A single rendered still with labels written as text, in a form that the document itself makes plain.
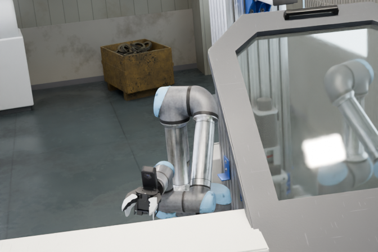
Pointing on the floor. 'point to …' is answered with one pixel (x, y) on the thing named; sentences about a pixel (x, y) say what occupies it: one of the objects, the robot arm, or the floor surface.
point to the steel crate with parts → (137, 67)
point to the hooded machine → (13, 63)
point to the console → (153, 237)
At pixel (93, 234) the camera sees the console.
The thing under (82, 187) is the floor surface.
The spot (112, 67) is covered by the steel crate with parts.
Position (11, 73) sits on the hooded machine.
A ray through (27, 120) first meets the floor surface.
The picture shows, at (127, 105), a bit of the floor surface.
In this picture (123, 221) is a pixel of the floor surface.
